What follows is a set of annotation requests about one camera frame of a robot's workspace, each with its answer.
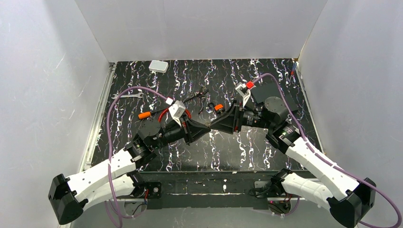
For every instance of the red blue pen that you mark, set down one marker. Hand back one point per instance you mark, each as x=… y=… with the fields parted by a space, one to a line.
x=293 y=72

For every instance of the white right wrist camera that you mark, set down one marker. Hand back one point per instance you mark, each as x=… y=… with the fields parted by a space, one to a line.
x=244 y=89

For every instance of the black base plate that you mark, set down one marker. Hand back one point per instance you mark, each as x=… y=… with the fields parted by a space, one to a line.
x=213 y=189

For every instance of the black flat plate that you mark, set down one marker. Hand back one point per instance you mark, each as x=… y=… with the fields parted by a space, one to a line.
x=261 y=92

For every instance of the orange handled screwdriver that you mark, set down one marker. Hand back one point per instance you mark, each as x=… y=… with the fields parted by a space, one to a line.
x=148 y=114

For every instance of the red cable lock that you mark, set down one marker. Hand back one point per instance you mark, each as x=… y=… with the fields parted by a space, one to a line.
x=165 y=111

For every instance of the grey handled pliers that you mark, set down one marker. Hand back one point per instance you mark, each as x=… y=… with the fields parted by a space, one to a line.
x=201 y=95

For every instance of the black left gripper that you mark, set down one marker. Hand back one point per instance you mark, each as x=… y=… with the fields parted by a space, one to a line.
x=187 y=131

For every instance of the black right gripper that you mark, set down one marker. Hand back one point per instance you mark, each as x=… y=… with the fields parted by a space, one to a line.
x=236 y=118

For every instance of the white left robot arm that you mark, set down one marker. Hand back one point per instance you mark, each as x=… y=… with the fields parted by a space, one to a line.
x=118 y=176

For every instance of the silver open-end wrench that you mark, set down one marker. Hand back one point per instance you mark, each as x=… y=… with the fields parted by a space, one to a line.
x=138 y=95

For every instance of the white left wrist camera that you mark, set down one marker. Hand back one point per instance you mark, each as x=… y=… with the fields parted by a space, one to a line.
x=176 y=109

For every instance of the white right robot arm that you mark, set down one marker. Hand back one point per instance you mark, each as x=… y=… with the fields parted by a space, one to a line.
x=345 y=198

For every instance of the white rectangular box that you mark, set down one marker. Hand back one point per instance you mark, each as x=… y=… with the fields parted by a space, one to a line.
x=158 y=66

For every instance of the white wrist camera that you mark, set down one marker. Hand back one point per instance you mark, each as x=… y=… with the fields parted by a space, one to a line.
x=176 y=109
x=244 y=89

